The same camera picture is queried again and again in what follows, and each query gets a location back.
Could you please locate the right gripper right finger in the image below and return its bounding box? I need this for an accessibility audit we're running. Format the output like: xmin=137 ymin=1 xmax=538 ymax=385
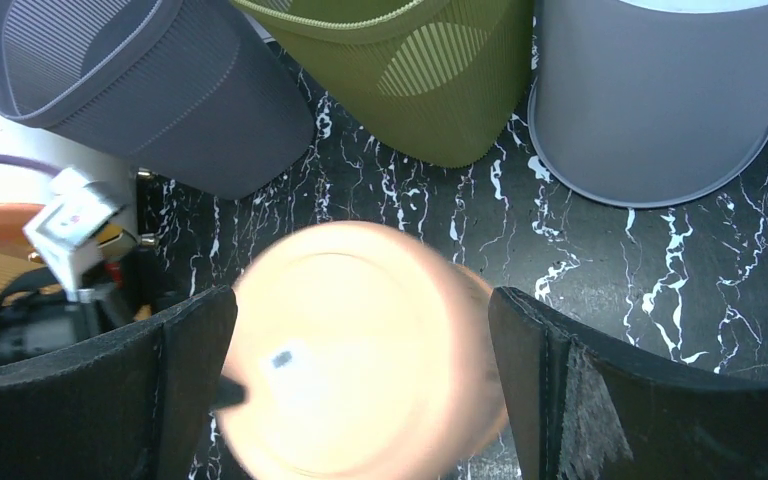
xmin=488 ymin=287 xmax=768 ymax=479

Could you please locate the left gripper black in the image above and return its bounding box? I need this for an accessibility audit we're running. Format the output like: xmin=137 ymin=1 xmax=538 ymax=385
xmin=0 ymin=264 xmax=159 ymax=366

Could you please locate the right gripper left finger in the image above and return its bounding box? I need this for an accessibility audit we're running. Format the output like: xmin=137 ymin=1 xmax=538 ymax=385
xmin=0 ymin=286 xmax=237 ymax=479

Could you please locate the orange round plastic bucket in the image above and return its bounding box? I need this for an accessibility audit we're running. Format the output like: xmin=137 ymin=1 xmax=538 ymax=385
xmin=217 ymin=221 xmax=508 ymax=479

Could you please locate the light grey round bucket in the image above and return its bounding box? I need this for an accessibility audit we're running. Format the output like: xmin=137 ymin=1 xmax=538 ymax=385
xmin=528 ymin=1 xmax=768 ymax=208

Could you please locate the grey mesh basket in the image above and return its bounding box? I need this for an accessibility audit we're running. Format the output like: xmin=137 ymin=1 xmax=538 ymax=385
xmin=0 ymin=0 xmax=315 ymax=200

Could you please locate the olive green mesh basket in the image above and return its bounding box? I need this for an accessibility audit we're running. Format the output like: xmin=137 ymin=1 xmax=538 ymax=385
xmin=238 ymin=0 xmax=534 ymax=168

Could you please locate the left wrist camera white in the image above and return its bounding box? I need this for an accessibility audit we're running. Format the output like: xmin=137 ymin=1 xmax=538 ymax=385
xmin=23 ymin=167 xmax=128 ymax=302

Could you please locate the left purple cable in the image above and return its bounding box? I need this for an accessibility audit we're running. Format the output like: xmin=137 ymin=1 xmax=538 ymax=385
xmin=0 ymin=152 xmax=61 ymax=179

